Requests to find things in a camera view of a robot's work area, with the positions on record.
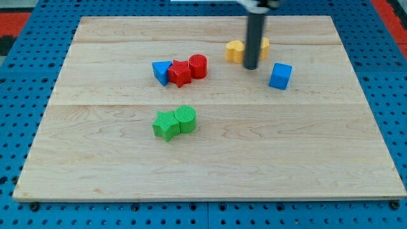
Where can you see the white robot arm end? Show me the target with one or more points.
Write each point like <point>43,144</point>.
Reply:
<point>260,6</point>

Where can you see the blue triangle block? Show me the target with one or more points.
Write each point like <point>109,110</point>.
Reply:
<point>160,71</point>

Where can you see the blue cube block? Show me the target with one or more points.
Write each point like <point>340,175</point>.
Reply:
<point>280,76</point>

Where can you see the green cylinder block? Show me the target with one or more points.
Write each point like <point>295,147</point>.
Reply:
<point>186,116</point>

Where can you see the green star block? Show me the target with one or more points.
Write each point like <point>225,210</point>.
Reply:
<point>166,125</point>

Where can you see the red star block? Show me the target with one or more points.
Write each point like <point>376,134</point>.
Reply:
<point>179,73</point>

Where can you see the red cylinder block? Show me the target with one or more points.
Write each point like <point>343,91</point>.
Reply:
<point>198,66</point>

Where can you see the wooden board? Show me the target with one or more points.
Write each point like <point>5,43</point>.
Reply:
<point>315,140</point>

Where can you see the yellow heart block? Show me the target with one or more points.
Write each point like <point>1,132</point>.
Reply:
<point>235,51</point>

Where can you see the yellow block behind rod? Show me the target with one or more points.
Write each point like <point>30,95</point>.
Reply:
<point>264,48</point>

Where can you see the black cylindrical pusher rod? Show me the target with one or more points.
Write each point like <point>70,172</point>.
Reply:
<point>254,34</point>

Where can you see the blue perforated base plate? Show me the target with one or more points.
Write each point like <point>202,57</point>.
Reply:
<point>30,70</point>

